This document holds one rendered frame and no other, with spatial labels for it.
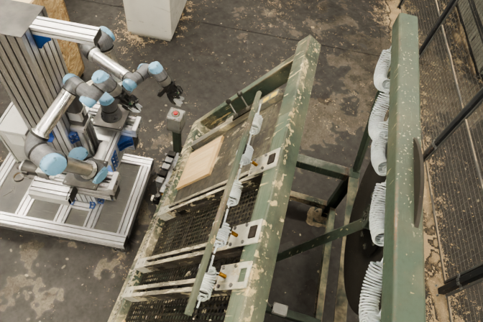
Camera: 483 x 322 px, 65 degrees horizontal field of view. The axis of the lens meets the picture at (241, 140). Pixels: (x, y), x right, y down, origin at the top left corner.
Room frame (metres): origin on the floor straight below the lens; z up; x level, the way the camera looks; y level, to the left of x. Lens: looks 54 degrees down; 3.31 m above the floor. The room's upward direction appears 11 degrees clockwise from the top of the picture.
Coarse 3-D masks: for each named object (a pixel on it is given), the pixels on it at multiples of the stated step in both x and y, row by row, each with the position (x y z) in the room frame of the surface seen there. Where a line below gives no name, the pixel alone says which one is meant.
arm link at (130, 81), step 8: (80, 48) 1.66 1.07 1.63; (88, 48) 1.65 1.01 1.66; (96, 48) 1.67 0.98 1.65; (88, 56) 1.61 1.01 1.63; (96, 56) 1.62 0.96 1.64; (104, 56) 1.63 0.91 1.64; (104, 64) 1.58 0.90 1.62; (112, 64) 1.58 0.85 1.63; (112, 72) 1.54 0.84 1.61; (120, 72) 1.54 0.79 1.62; (128, 72) 1.55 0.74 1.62; (136, 72) 1.57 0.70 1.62; (128, 80) 1.49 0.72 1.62; (136, 80) 1.51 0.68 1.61; (128, 88) 1.46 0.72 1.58
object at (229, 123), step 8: (272, 96) 1.54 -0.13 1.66; (280, 96) 1.54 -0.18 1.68; (264, 104) 1.54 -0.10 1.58; (248, 112) 1.54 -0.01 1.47; (256, 112) 1.54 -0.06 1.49; (240, 120) 1.55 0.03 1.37; (216, 128) 1.60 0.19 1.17; (224, 128) 1.56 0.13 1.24; (208, 136) 1.57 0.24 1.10; (216, 136) 1.56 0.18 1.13; (192, 144) 1.59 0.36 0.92; (200, 144) 1.58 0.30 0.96
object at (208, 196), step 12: (264, 156) 0.99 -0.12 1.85; (276, 156) 0.95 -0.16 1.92; (252, 168) 0.94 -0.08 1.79; (264, 168) 0.91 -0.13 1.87; (240, 180) 0.94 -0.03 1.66; (252, 180) 0.92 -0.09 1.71; (204, 192) 0.99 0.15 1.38; (216, 192) 0.94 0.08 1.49; (180, 204) 0.98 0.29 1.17; (192, 204) 0.96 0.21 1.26; (204, 204) 0.95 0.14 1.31; (168, 216) 0.97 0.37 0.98
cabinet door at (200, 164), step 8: (208, 144) 1.50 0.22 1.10; (216, 144) 1.44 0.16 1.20; (192, 152) 1.53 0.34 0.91; (200, 152) 1.47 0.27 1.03; (208, 152) 1.41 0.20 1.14; (216, 152) 1.36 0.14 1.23; (192, 160) 1.43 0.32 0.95; (200, 160) 1.38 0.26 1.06; (208, 160) 1.33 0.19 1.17; (184, 168) 1.39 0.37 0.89; (192, 168) 1.34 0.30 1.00; (200, 168) 1.29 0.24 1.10; (208, 168) 1.24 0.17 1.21; (184, 176) 1.30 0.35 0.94; (192, 176) 1.25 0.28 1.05; (200, 176) 1.21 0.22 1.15; (184, 184) 1.22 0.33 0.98
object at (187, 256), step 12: (240, 228) 0.63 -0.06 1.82; (228, 240) 0.61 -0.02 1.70; (240, 240) 0.57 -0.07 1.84; (252, 240) 0.55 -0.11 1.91; (168, 252) 0.66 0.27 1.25; (180, 252) 0.63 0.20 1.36; (192, 252) 0.62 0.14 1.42; (216, 252) 0.58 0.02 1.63; (228, 252) 0.57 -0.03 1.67; (240, 252) 0.57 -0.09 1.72; (144, 264) 0.63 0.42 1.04; (156, 264) 0.61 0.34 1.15; (168, 264) 0.60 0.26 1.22; (180, 264) 0.59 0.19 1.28
